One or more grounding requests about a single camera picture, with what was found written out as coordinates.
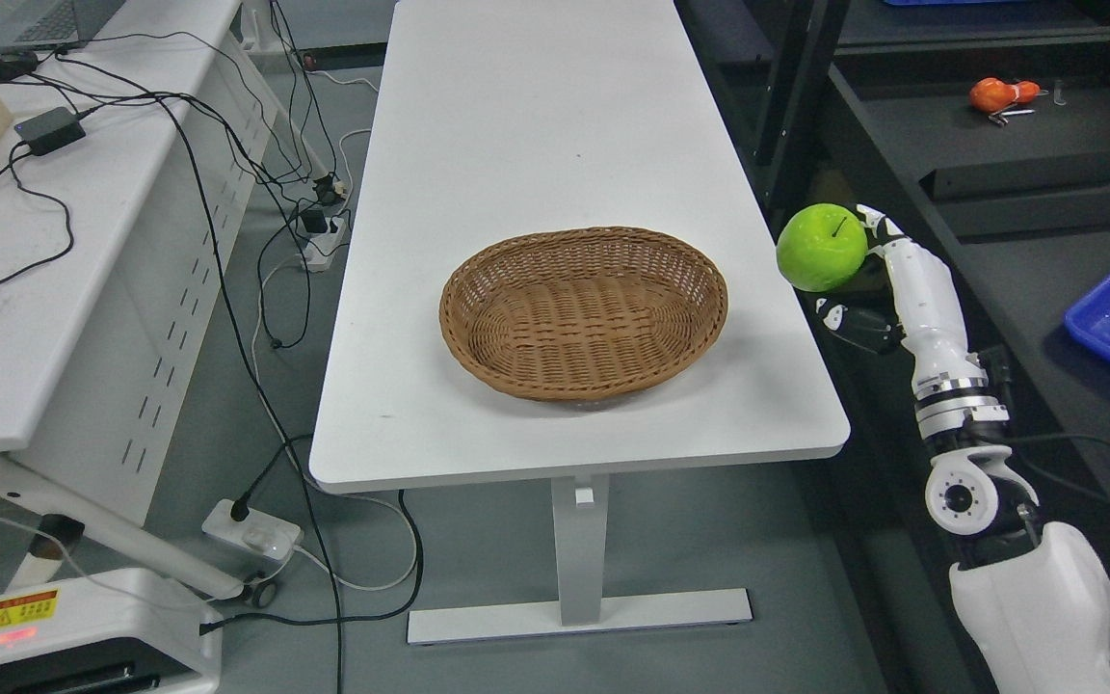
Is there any white desk on left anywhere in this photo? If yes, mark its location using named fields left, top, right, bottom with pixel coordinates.
left=0, top=1, right=283, bottom=601

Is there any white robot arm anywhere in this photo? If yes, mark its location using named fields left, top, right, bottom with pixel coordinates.
left=904, top=335, right=1110, bottom=693

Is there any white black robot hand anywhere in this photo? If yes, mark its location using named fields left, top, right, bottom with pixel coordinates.
left=815, top=203, right=972, bottom=361

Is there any black cable on floor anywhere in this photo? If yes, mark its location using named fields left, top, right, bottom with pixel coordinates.
left=26, top=53, right=349, bottom=694

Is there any white robot base with label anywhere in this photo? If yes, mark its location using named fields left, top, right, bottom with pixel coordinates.
left=0, top=569, right=222, bottom=693

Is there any white power strip far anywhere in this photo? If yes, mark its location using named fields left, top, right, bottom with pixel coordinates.
left=304, top=217, right=349, bottom=273

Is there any black power adapter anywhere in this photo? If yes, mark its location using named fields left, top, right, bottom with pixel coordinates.
left=13, top=107, right=87, bottom=155

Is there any white power strip near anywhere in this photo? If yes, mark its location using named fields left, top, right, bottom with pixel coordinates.
left=201, top=499, right=304, bottom=563

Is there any orange toy with keys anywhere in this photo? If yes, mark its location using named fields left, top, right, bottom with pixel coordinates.
left=968, top=76, right=1043, bottom=127

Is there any grey laptop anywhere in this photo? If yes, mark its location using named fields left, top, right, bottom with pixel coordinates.
left=0, top=1, right=127, bottom=54

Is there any black shelf unit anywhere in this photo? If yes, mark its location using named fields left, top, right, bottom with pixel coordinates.
left=677, top=1, right=1110, bottom=693

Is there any white table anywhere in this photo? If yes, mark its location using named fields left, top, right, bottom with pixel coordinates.
left=307, top=1, right=851, bottom=643

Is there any brown wicker basket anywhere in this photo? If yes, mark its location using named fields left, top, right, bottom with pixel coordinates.
left=437, top=227, right=728, bottom=401

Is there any green apple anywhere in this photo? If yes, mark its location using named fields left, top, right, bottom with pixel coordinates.
left=776, top=203, right=868, bottom=293

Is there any white power strip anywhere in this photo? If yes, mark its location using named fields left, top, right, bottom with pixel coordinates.
left=304, top=217, right=349, bottom=273
left=201, top=499, right=304, bottom=563

